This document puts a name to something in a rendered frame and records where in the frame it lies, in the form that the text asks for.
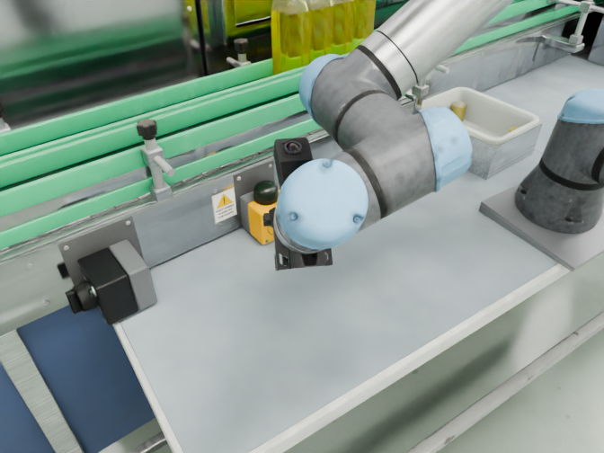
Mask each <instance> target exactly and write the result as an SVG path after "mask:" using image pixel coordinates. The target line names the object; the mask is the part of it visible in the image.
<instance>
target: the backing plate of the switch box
mask: <svg viewBox="0 0 604 453"><path fill-rule="evenodd" d="M126 239H127V240H129V242H130V243H131V244H132V246H133V247H134V248H135V249H136V251H137V252H138V253H139V255H140V256H141V257H142V258H143V254H142V252H141V248H140V244H139V241H138V235H137V231H136V228H135V225H134V221H133V217H132V216H129V217H126V218H123V219H121V220H118V221H115V222H113V223H110V224H109V225H106V226H102V227H100V228H97V229H95V230H93V231H91V232H88V233H86V234H83V235H80V236H77V237H75V238H72V239H70V240H67V241H65V242H63V243H61V244H58V248H59V251H60V252H61V255H62V257H63V260H64V262H65V265H66V267H67V270H68V273H69V275H70V278H71V280H72V282H73V284H74V286H75V285H77V284H79V283H81V281H83V280H84V277H83V275H82V272H81V271H80V268H79V266H78V263H77V260H78V259H80V258H83V257H85V256H87V255H89V254H91V253H95V252H98V251H100V250H101V249H104V248H108V249H109V247H110V246H111V245H113V244H116V243H119V242H121V241H123V240H126ZM109 250H110V249H109ZM143 260H144V258H143Z"/></svg>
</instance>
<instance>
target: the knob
mask: <svg viewBox="0 0 604 453"><path fill-rule="evenodd" d="M90 288H91V287H90V285H89V283H88V282H87V281H86V280H83V281H81V283H79V284H77V285H75V286H74V287H73V289H70V290H69V291H66V292H65V294H66V297H67V301H68V302H69V305H70V306H71V309H72V311H73V313H74V314H77V313H79V312H81V311H82V310H83V311H88V310H90V309H95V308H97V307H98V306H99V305H98V302H97V300H96V297H95V296H90V295H89V294H88V289H90Z"/></svg>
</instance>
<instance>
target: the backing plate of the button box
mask: <svg viewBox="0 0 604 453"><path fill-rule="evenodd" d="M260 181H272V182H275V181H274V160H273V159H272V160H270V161H268V162H265V163H263V164H259V165H256V166H255V167H252V168H250V169H247V170H245V171H242V172H241V173H237V174H234V185H235V202H236V211H237V220H238V227H242V226H243V223H242V213H241V204H240V197H241V196H243V195H245V194H247V193H249V192H252V191H253V188H254V186H255V185H256V183H257V182H260Z"/></svg>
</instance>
